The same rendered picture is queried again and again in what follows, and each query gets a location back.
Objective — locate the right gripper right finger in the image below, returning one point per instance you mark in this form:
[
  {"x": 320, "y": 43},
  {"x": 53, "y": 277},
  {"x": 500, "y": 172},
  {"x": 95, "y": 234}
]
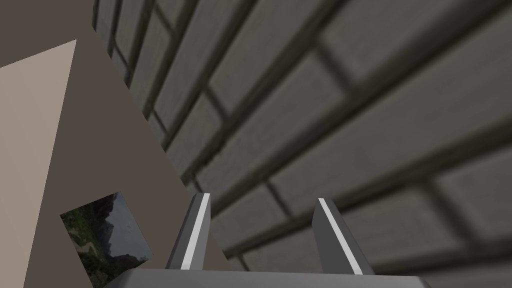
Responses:
[{"x": 336, "y": 244}]

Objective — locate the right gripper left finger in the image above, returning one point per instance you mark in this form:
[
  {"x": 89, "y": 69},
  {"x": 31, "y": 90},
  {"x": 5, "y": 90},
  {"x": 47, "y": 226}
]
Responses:
[{"x": 191, "y": 240}]

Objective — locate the landscape picture on wall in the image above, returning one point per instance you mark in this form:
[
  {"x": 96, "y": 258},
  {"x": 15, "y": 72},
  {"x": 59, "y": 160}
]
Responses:
[{"x": 106, "y": 240}]

